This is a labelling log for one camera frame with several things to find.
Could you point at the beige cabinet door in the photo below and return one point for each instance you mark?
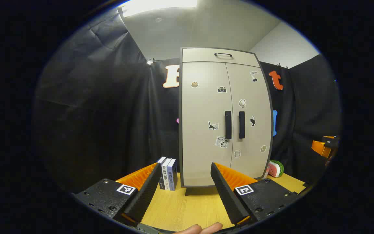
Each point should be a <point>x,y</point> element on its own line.
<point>255,136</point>
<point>203,107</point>

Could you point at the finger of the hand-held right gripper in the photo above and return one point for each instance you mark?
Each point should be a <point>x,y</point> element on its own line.
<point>320,148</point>

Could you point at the black backdrop cloth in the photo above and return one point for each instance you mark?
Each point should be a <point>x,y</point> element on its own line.
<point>93,113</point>

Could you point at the beige double-door shoe cabinet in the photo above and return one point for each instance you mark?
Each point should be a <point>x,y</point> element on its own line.
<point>192,191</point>

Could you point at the grey-blue book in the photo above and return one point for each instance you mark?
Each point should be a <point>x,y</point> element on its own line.
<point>173,175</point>

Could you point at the small metal clip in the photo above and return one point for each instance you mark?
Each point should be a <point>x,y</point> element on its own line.
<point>282,66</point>
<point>150,61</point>

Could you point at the white book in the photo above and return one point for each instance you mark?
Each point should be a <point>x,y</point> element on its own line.
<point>166,177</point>

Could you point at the toy watermelon slice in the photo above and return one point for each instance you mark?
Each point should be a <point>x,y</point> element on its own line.
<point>276,169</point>

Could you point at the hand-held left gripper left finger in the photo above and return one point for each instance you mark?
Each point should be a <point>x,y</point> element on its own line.
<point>144,198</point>

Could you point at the beige cabinet drawer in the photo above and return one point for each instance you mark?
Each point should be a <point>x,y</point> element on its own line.
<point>200,55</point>

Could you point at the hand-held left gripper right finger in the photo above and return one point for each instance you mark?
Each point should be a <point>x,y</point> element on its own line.
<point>227,198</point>

